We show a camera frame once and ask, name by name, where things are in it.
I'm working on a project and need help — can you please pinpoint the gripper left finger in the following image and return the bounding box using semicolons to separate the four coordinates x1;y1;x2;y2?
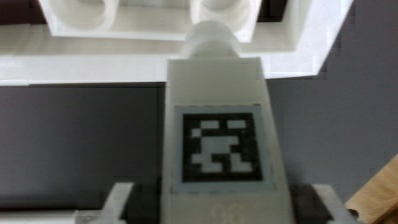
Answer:
74;182;135;224

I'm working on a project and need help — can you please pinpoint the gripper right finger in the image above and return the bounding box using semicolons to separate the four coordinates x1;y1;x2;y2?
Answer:
313;184;360;224

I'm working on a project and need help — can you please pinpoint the white chair leg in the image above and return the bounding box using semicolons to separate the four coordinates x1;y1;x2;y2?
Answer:
160;21;295;224

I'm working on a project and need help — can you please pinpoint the white chair seat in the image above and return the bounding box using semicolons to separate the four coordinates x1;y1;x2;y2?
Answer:
37;0;263;42

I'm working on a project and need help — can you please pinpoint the white U-shaped fence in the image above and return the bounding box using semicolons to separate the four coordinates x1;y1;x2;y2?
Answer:
0;0;353;86

